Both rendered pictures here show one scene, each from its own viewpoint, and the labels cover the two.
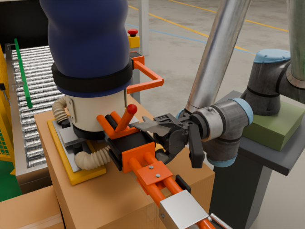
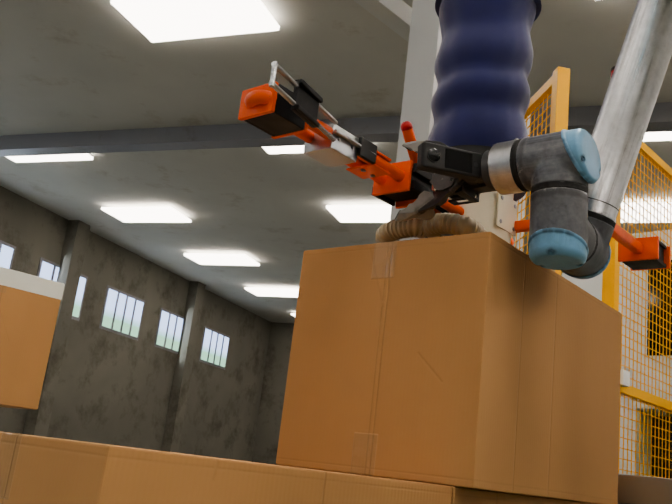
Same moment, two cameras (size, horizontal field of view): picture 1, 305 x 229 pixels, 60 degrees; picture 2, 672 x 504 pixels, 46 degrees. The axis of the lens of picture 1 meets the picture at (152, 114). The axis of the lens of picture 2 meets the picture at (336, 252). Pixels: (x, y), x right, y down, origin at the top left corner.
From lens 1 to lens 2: 1.56 m
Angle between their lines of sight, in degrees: 82
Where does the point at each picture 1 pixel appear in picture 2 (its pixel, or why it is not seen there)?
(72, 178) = not seen: hidden behind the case
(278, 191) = not seen: outside the picture
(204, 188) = (468, 258)
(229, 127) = (523, 154)
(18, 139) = not seen: hidden behind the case
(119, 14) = (479, 81)
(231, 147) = (538, 201)
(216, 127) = (498, 150)
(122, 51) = (478, 122)
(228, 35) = (618, 70)
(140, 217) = (365, 262)
